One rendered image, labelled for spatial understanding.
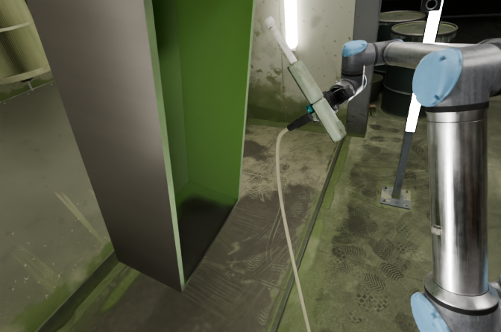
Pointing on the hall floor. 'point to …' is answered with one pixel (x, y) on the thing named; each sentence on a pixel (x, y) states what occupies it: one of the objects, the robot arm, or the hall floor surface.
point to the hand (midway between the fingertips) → (314, 113)
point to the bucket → (376, 86)
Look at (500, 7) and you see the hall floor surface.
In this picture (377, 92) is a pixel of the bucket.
